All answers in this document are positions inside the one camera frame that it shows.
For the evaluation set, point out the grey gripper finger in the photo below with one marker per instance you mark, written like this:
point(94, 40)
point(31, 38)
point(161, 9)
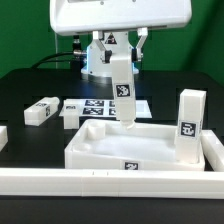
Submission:
point(98, 37)
point(137, 54)

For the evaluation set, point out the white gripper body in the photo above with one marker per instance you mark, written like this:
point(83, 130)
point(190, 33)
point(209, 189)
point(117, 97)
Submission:
point(69, 17)

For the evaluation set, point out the white desk top tray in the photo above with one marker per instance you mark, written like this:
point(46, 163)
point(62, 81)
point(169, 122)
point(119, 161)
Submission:
point(105, 144)

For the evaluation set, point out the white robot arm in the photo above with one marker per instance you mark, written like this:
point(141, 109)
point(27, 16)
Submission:
point(119, 42)

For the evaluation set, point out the white sheet with fiducial markers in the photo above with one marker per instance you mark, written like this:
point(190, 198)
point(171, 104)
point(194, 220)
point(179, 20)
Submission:
point(103, 108)

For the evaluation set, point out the white block at left edge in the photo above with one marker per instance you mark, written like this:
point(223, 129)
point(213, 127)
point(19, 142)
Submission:
point(3, 137)

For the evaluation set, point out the white right barrier rail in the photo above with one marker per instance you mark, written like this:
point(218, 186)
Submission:
point(213, 150)

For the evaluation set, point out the white barrier rail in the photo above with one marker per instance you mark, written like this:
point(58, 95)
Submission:
point(213, 150)
point(111, 183)

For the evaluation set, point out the white front barrier rail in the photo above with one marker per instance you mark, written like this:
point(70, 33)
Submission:
point(111, 183)

